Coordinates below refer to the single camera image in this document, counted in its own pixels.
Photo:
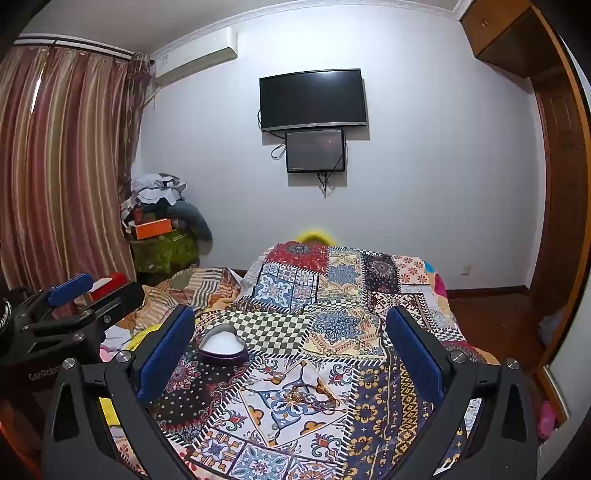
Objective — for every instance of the patchwork printed blanket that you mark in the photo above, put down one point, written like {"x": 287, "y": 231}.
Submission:
{"x": 323, "y": 300}

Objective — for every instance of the small black wall monitor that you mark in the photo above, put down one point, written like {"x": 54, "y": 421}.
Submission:
{"x": 315, "y": 151}

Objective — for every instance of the red box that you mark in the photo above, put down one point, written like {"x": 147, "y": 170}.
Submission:
{"x": 111, "y": 284}

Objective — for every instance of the striped red curtain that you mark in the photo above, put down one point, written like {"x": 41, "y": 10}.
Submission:
{"x": 64, "y": 161}

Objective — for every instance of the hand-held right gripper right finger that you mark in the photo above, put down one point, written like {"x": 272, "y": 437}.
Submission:
{"x": 413, "y": 355}

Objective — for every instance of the wooden overhead cabinet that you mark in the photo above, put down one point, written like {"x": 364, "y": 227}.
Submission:
{"x": 503, "y": 32}

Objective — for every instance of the pile of clothes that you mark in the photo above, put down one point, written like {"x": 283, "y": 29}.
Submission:
{"x": 154, "y": 191}

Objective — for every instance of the green patterned cloth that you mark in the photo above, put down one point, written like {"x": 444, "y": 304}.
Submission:
{"x": 166, "y": 254}

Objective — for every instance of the black wall television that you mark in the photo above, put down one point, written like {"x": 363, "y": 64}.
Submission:
{"x": 314, "y": 99}

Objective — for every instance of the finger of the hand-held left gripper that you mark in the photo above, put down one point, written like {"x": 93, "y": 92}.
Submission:
{"x": 120, "y": 300}
{"x": 69, "y": 288}

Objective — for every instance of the yellow cloth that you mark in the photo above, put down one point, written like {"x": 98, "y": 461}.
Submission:
{"x": 138, "y": 341}

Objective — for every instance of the pink cloth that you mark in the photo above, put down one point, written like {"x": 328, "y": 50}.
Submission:
{"x": 547, "y": 417}

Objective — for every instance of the wooden door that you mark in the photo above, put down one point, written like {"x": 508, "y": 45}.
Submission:
{"x": 558, "y": 194}

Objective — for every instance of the dark grey cloth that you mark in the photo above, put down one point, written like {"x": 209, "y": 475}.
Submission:
{"x": 196, "y": 221}

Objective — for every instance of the yellow round object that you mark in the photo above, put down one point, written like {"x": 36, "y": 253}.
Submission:
{"x": 316, "y": 236}

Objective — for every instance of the white air conditioner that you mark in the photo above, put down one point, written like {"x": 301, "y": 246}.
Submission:
{"x": 198, "y": 53}

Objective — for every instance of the pink floral fleece blanket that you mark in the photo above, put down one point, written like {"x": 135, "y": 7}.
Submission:
{"x": 438, "y": 286}

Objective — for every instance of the striped beige blanket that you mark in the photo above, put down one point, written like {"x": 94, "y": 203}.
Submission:
{"x": 203, "y": 286}

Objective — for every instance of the heart-shaped purple jewelry box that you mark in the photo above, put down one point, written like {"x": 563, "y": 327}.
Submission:
{"x": 222, "y": 344}

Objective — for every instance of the orange box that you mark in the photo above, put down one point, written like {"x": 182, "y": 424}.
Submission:
{"x": 154, "y": 229}

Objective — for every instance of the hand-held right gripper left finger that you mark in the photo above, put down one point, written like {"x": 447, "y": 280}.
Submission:
{"x": 166, "y": 355}

